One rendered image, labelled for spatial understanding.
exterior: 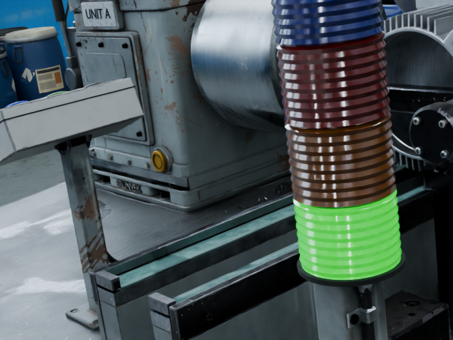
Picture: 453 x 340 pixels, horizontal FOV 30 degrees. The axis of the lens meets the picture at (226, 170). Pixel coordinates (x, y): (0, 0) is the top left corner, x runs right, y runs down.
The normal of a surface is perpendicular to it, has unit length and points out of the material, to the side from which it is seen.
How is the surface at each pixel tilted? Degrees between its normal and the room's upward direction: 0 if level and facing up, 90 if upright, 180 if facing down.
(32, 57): 83
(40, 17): 90
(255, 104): 114
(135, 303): 90
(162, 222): 0
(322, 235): 66
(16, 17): 90
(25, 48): 76
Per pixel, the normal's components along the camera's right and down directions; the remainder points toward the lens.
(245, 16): -0.69, -0.33
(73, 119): 0.55, -0.22
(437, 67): 0.64, 0.16
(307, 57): -0.52, -0.12
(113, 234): -0.13, -0.95
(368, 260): 0.16, -0.18
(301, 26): -0.41, 0.67
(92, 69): -0.76, 0.27
